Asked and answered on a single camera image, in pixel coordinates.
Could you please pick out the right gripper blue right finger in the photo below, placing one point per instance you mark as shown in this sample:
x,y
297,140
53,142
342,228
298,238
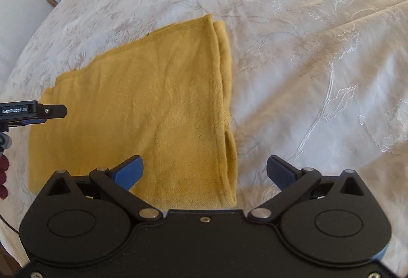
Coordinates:
x,y
295,185

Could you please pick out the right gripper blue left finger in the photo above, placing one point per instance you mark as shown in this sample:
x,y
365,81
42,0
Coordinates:
x,y
115,184

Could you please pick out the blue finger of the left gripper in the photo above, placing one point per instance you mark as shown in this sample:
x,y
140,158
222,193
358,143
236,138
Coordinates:
x,y
51,111

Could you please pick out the mustard yellow knit sweater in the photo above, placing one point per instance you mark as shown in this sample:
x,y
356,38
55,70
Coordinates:
x,y
165,98

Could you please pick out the white floral embroidered bedspread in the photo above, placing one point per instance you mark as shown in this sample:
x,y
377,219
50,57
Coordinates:
x,y
320,83

